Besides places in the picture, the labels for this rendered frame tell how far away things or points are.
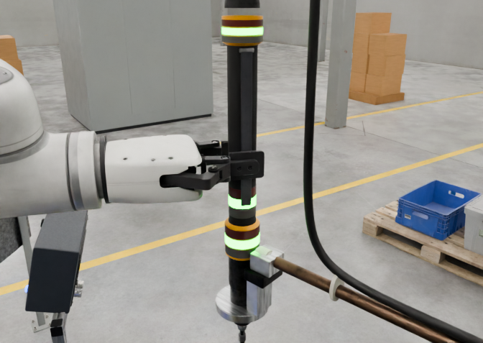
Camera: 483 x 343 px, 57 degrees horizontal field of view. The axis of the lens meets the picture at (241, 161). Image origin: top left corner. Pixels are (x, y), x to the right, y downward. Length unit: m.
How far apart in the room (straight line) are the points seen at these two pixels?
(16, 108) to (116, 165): 0.10
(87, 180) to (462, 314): 2.91
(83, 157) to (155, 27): 6.34
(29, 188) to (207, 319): 2.45
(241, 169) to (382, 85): 8.17
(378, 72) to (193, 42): 3.53
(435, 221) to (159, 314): 2.08
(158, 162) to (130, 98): 6.31
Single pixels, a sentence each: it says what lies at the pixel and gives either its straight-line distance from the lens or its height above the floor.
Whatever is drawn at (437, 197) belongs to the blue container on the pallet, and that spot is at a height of 0.21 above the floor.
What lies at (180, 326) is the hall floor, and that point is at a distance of 2.84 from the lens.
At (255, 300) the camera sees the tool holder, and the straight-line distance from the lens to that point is 0.57.
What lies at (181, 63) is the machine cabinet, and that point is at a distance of 6.99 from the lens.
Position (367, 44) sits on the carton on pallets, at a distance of 8.76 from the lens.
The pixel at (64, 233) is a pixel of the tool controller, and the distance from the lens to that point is 1.30.
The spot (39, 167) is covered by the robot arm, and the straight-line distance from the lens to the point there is 0.47.
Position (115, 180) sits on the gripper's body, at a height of 1.66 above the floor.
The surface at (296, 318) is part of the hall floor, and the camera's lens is 2.89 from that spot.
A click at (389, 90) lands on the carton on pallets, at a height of 0.22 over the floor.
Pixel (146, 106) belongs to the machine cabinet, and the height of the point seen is 0.31.
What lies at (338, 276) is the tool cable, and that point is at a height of 1.56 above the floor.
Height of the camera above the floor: 1.83
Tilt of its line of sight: 20 degrees down
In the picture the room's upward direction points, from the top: straight up
